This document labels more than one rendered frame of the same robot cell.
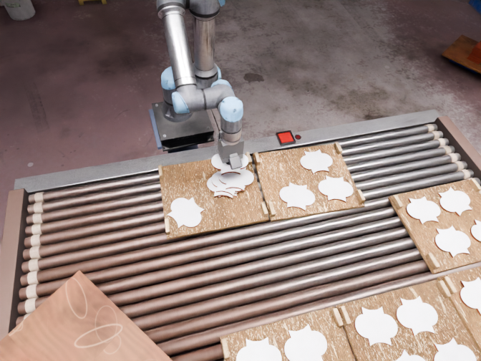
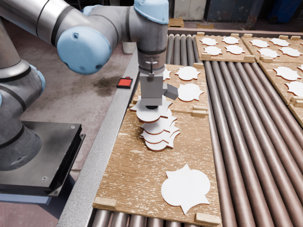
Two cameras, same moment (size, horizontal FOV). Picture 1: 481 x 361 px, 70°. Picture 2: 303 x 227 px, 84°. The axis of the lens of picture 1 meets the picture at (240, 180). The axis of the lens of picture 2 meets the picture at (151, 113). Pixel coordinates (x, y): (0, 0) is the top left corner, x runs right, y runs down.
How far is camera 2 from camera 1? 107 cm
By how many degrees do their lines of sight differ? 42
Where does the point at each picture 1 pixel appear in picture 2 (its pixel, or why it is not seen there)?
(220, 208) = (187, 148)
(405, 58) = not seen: hidden behind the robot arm
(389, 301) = (278, 80)
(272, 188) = (174, 103)
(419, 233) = (228, 57)
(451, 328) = (290, 66)
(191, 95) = (94, 21)
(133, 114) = not seen: outside the picture
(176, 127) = (43, 160)
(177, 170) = (113, 180)
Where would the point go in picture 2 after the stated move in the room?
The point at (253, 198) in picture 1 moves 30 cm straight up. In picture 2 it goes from (181, 119) to (194, 47)
